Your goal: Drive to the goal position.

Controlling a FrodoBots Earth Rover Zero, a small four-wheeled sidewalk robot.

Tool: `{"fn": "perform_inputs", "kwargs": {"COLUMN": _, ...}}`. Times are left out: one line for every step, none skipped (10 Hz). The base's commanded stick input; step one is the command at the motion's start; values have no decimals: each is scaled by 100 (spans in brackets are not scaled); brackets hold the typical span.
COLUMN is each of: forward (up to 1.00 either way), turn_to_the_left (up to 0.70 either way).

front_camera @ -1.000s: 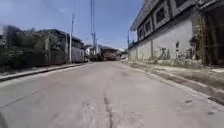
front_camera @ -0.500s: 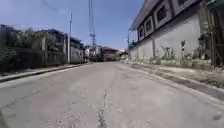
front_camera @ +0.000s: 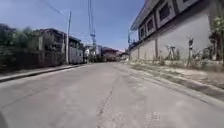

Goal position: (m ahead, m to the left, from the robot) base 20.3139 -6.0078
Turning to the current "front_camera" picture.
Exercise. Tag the red-roofed building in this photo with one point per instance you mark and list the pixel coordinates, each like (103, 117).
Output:
(110, 55)

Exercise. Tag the grey two-storey building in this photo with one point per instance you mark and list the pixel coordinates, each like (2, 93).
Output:
(53, 38)

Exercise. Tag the large grey walled building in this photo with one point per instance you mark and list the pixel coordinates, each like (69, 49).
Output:
(186, 30)

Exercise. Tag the grey concrete sidewalk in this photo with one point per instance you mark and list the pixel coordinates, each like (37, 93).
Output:
(30, 72)

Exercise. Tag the group of trees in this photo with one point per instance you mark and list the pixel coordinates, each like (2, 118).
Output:
(20, 38)

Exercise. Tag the grey concrete road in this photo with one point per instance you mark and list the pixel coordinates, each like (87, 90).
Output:
(83, 100)

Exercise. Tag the dirt and concrete verge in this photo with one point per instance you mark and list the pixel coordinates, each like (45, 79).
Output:
(186, 78)

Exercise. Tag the pale utility pole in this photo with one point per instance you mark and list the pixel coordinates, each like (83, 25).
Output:
(68, 36)

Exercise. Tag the row of plants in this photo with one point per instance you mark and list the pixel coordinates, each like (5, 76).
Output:
(218, 33)

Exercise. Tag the dark boundary wall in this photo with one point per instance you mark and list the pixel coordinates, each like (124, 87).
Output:
(33, 60)

